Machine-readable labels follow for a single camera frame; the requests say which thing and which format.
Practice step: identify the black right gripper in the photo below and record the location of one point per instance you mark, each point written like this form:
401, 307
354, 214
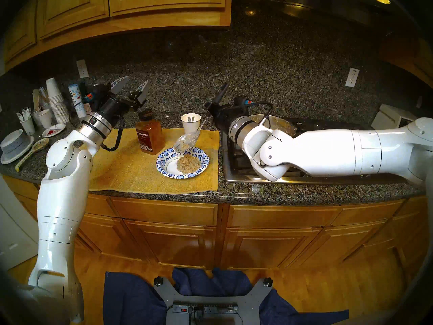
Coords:
225, 116

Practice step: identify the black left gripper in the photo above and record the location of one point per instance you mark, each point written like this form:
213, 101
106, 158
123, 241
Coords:
111, 106

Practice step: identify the metal serving spoon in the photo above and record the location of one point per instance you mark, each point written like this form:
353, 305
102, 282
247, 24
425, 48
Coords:
184, 143

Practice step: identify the amber cinnamon bottle black cap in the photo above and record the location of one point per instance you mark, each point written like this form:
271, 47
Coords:
150, 134

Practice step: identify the small cooked oatmeal portion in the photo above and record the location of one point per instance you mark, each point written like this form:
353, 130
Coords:
191, 167
185, 159

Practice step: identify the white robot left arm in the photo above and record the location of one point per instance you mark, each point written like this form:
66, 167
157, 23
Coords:
64, 199

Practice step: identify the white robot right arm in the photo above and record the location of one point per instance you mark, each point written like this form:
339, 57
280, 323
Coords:
331, 151

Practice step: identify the blue patterned paper bowl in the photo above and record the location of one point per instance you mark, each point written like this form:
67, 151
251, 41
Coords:
165, 161

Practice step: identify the wooden spoon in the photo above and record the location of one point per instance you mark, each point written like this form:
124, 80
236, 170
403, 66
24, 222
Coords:
33, 150

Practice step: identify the grey bowl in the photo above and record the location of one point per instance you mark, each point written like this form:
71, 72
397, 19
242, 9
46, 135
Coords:
13, 141

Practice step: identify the white paper cup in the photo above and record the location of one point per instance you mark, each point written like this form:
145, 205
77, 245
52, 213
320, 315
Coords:
189, 126
28, 127
45, 119

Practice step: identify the blue white carton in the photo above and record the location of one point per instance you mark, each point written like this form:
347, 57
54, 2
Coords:
76, 97

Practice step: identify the steel gas cooktop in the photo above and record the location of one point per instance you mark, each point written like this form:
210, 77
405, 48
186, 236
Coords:
236, 165

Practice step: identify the stack of white paper cups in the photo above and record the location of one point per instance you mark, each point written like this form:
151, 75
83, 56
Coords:
55, 97

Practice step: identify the stainless steel pot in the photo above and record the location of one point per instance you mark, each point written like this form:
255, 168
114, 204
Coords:
284, 123

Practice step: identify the yellow cloth mat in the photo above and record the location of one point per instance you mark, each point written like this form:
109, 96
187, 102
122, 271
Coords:
128, 172

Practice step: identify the small white plate red scrap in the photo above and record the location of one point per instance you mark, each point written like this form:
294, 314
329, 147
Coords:
54, 130

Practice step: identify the bundle of stirrers and utensils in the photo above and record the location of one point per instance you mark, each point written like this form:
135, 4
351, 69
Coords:
40, 98

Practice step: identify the white plastic fork bunch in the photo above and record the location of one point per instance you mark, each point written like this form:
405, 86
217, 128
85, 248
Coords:
24, 113

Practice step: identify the wooden base cabinets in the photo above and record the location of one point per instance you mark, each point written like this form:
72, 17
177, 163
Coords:
270, 246

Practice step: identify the dark steel range hood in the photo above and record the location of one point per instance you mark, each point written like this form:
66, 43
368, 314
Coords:
321, 1

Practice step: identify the black knob screw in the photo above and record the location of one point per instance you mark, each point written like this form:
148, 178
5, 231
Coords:
158, 281
268, 281

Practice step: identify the white countertop appliance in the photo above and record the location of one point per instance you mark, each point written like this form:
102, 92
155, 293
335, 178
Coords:
389, 116

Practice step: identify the white appliance front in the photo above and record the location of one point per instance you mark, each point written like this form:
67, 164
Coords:
13, 233

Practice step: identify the dark blue blanket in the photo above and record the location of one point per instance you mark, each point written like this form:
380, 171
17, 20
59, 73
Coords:
128, 300

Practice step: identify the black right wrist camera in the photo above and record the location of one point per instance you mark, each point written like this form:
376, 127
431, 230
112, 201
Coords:
242, 101

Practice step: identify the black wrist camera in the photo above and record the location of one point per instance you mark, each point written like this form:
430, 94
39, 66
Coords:
242, 101
96, 94

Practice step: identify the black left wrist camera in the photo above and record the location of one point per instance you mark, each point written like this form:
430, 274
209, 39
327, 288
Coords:
96, 94

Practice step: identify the white wall outlet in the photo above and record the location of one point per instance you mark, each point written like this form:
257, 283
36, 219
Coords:
82, 68
352, 77

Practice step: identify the wide wooden wall cabinets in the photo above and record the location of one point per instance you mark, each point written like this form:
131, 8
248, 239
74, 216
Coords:
74, 9

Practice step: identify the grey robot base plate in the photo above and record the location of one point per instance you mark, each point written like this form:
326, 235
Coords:
248, 302

